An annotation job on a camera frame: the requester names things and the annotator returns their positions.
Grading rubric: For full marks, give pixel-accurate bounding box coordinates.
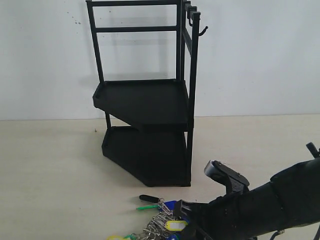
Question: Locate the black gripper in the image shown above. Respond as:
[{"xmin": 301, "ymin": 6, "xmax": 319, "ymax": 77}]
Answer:
[{"xmin": 174, "ymin": 199, "xmax": 225, "ymax": 240}]

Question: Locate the key ring with coloured tags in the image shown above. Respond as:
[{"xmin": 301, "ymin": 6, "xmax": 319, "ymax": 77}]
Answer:
[{"xmin": 107, "ymin": 194, "xmax": 189, "ymax": 240}]

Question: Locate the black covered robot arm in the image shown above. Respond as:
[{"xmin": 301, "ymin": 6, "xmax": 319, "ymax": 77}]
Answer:
[{"xmin": 173, "ymin": 158, "xmax": 320, "ymax": 240}]

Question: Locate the black two-tier shelf rack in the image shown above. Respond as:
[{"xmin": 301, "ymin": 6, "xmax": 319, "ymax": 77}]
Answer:
[{"xmin": 86, "ymin": 0, "xmax": 205, "ymax": 187}]

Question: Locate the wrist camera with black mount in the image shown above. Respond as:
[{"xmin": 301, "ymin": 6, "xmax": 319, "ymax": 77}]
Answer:
[{"xmin": 204, "ymin": 160, "xmax": 250, "ymax": 195}]

